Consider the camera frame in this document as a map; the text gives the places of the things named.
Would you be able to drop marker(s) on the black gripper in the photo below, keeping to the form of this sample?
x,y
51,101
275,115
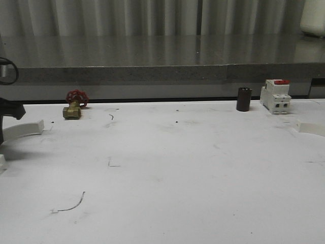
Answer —
x,y
12,109

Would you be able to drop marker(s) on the white half clamp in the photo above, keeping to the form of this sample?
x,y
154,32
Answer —
x,y
310,128
8,152

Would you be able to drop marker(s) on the brass valve red handwheel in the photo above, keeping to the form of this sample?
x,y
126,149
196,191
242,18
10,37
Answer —
x,y
77,101

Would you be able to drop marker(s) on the dark brown cylinder coupling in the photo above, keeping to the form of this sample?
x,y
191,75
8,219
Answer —
x,y
243,99

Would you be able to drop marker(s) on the white container background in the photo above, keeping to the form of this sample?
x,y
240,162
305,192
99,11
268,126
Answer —
x,y
312,20

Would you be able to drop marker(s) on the white circuit breaker red switch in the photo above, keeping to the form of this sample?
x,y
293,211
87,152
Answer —
x,y
274,96

